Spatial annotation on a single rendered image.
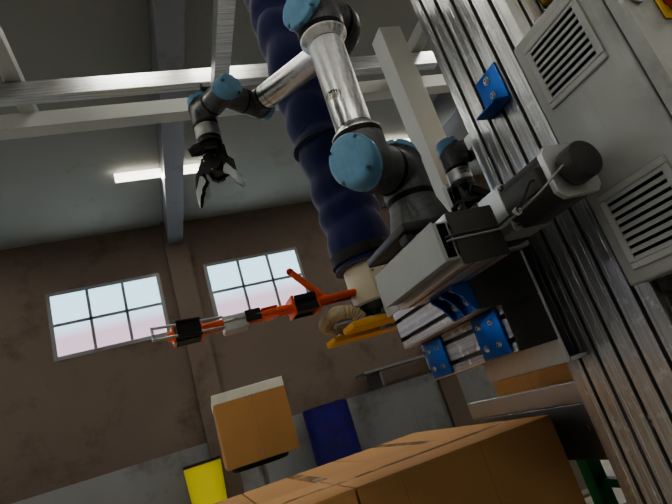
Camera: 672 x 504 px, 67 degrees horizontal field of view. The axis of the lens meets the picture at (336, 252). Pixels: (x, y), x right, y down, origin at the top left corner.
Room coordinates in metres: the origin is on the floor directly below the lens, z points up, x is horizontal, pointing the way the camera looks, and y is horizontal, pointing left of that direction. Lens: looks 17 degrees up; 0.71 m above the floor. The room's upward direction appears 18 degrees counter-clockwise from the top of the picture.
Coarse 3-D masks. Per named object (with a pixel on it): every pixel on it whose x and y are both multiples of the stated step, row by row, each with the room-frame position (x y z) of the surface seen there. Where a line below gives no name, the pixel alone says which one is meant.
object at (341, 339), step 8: (376, 328) 1.67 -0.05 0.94; (392, 328) 1.72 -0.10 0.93; (336, 336) 1.62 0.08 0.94; (344, 336) 1.63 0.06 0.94; (352, 336) 1.64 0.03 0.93; (360, 336) 1.66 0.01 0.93; (368, 336) 1.73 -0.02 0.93; (328, 344) 1.68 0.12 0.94; (336, 344) 1.66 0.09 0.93; (344, 344) 1.73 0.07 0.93
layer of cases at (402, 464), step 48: (432, 432) 2.19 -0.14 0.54; (480, 432) 1.66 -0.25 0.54; (528, 432) 1.53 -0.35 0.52; (288, 480) 2.13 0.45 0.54; (336, 480) 1.62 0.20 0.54; (384, 480) 1.38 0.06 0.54; (432, 480) 1.42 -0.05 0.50; (480, 480) 1.46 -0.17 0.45; (528, 480) 1.51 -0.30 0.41; (576, 480) 1.55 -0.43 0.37
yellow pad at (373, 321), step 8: (376, 312) 1.51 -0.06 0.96; (384, 312) 1.50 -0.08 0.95; (360, 320) 1.45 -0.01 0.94; (368, 320) 1.46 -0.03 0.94; (376, 320) 1.47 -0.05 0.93; (384, 320) 1.49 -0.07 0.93; (392, 320) 1.54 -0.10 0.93; (352, 328) 1.46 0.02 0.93; (360, 328) 1.49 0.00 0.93; (368, 328) 1.54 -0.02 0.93
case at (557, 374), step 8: (552, 368) 1.63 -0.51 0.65; (560, 368) 1.60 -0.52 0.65; (568, 368) 1.57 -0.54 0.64; (520, 376) 1.78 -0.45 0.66; (528, 376) 1.74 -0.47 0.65; (536, 376) 1.71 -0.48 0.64; (544, 376) 1.67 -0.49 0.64; (552, 376) 1.64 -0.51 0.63; (560, 376) 1.61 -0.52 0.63; (568, 376) 1.58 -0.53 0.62; (496, 384) 1.92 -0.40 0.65; (504, 384) 1.87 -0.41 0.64; (512, 384) 1.83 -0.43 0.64; (520, 384) 1.79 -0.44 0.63; (528, 384) 1.76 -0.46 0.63; (536, 384) 1.72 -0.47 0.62; (544, 384) 1.69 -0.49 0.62; (552, 384) 1.66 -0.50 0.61; (504, 392) 1.89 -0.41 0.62; (512, 392) 1.85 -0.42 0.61
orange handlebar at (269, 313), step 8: (320, 296) 1.54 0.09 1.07; (328, 296) 1.55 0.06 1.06; (336, 296) 1.56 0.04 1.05; (344, 296) 1.57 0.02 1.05; (288, 304) 1.50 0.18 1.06; (328, 304) 1.60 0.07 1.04; (264, 312) 1.47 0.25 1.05; (272, 312) 1.48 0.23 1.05; (280, 312) 1.49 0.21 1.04; (288, 312) 1.54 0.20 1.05; (256, 320) 1.50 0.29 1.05; (264, 320) 1.50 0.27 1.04
